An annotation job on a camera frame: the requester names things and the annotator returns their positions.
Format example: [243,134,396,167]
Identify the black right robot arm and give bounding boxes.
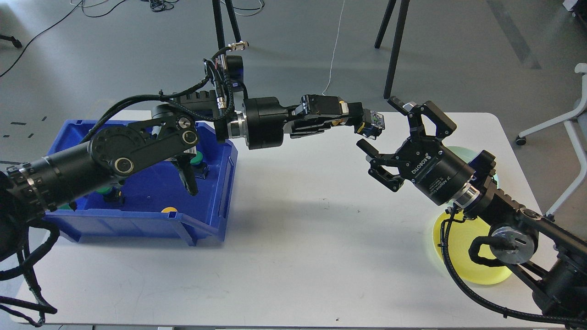
[358,97,586,329]

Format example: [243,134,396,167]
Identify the green button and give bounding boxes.
[95,184,125,205]
[189,150,210,179]

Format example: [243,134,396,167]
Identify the yellow plate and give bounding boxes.
[430,211,512,286]

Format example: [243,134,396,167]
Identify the yellow button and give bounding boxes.
[332,109,385,140]

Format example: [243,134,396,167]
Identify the blue plastic bin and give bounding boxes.
[44,122,238,246]

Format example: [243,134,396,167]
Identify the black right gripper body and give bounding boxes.
[397,137,474,205]

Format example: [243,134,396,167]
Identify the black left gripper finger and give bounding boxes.
[293,120,381,140]
[340,102,385,126]

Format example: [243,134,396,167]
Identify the pale green plate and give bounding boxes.
[446,146,500,188]

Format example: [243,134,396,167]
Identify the black tripod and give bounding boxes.
[212,0,243,51]
[374,0,410,99]

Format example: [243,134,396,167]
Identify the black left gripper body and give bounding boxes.
[242,94,342,150]

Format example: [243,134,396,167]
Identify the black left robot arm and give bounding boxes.
[1,40,384,327]

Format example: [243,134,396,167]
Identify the black tripod left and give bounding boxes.
[212,0,243,51]

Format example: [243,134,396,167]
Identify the white office chair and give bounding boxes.
[515,63,587,220]

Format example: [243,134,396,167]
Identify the white cable with plug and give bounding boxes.
[321,0,346,97]

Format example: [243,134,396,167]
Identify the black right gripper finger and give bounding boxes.
[356,139,404,193]
[388,96,457,149]

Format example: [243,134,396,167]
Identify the black tripod right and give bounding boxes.
[374,0,410,99]

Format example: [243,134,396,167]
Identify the black floor cables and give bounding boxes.
[0,0,266,77]

